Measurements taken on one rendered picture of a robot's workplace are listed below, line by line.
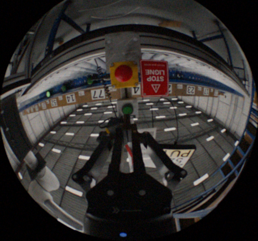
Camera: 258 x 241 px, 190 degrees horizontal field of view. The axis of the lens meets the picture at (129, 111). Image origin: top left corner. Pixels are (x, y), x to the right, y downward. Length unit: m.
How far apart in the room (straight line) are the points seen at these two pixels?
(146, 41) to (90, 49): 0.20
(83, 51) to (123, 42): 0.15
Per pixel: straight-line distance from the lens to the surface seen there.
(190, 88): 1.21
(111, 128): 0.29
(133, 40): 0.31
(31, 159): 0.67
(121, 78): 0.18
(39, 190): 0.78
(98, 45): 0.33
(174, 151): 0.59
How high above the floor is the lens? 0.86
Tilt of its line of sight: 22 degrees up
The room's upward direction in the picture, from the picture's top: 175 degrees clockwise
